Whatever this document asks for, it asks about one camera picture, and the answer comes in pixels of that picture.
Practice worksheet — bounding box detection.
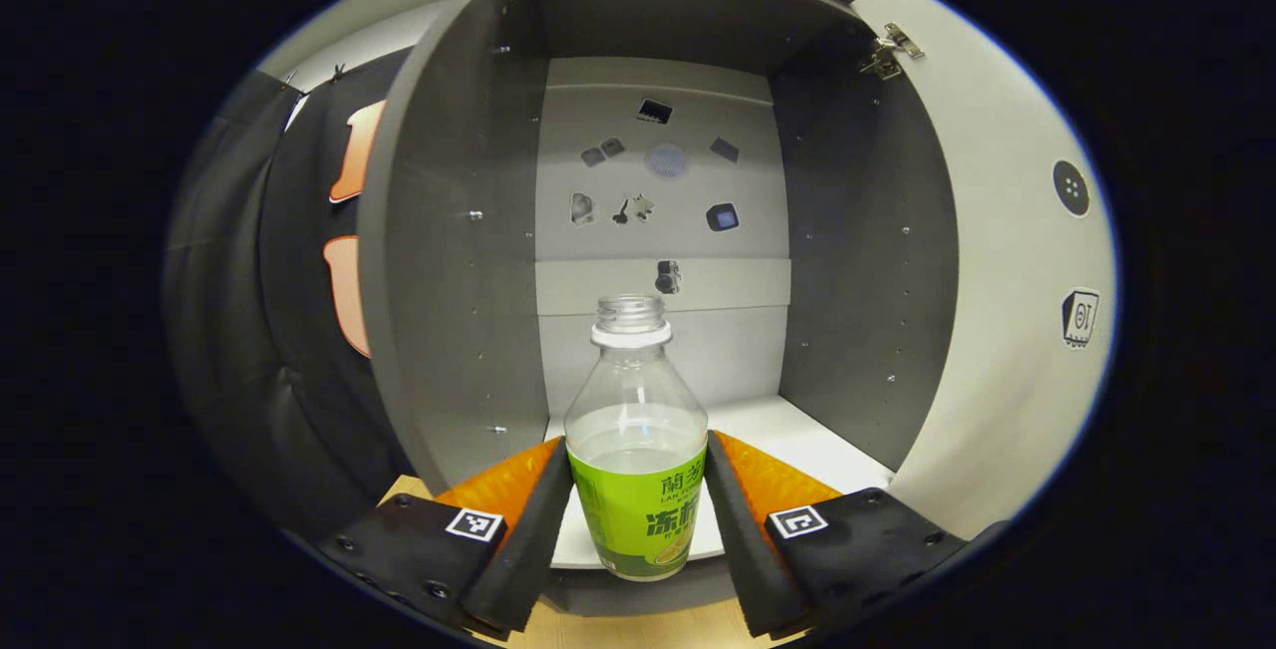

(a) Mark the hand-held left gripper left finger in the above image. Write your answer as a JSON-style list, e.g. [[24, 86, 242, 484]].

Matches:
[[319, 435, 574, 642]]

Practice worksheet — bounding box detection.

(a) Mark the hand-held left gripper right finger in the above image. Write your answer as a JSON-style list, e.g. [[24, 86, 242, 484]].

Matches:
[[703, 430, 973, 640]]

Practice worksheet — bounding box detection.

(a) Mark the clear bottle with green label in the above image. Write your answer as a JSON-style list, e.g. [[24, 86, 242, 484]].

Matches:
[[563, 293, 711, 582]]

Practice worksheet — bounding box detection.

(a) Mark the white cabinet door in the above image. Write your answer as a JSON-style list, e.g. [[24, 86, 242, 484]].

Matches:
[[852, 0, 1119, 540]]

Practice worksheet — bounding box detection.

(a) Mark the grey cabinet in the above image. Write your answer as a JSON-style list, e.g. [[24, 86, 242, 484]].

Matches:
[[357, 0, 963, 620]]

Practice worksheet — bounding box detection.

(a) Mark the metal cabinet door hinge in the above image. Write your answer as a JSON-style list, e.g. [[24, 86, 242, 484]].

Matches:
[[859, 23, 925, 82]]

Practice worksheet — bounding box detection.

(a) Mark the black backdrop cloth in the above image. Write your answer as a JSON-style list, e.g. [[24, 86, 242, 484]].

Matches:
[[164, 51, 420, 540]]

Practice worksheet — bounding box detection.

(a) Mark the row of black cloth clips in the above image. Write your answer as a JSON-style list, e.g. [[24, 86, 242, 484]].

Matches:
[[279, 61, 350, 92]]

